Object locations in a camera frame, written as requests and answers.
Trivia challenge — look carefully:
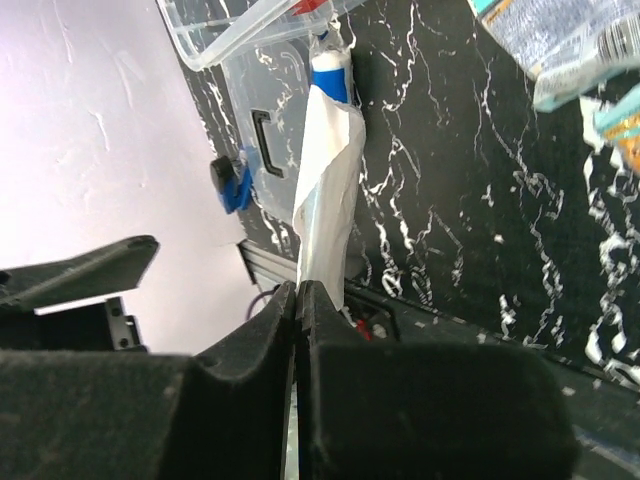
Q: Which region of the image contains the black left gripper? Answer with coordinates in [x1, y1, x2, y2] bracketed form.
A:
[1, 235, 159, 352]

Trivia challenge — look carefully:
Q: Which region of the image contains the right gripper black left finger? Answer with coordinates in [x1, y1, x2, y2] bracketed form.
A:
[1, 282, 295, 479]

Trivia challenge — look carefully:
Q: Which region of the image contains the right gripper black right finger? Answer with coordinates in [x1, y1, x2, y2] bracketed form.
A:
[297, 281, 579, 479]

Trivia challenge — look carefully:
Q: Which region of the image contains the clear first aid box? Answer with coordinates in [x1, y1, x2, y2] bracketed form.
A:
[156, 0, 364, 72]

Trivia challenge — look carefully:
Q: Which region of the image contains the teal packet with round item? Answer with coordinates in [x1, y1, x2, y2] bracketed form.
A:
[584, 85, 639, 175]

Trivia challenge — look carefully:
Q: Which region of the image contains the white blue mask packet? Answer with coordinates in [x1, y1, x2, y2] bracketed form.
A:
[469, 0, 639, 113]

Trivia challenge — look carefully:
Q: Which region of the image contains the blue clamp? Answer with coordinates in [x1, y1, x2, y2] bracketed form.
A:
[209, 147, 256, 215]

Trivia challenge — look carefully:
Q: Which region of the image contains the white teal sachet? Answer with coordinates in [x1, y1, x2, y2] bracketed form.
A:
[292, 85, 366, 310]

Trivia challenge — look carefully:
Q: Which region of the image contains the blue white tube bottle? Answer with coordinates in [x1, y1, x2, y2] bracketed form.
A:
[310, 22, 354, 104]

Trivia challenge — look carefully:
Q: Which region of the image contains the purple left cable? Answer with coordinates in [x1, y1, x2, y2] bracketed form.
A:
[244, 287, 279, 324]

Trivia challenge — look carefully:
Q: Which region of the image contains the clear box lid black handle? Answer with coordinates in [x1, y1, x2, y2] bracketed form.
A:
[221, 39, 310, 223]

